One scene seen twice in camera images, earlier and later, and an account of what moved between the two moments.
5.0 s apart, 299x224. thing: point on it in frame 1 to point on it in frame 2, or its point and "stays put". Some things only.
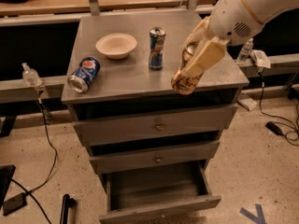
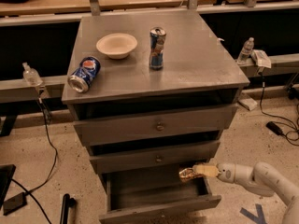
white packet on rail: (260, 58) stays put
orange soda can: (182, 81) to (187, 174)
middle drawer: (153, 158) stays put
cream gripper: (232, 18) to (229, 175)
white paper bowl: (116, 46) stays put
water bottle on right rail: (245, 51) stays put
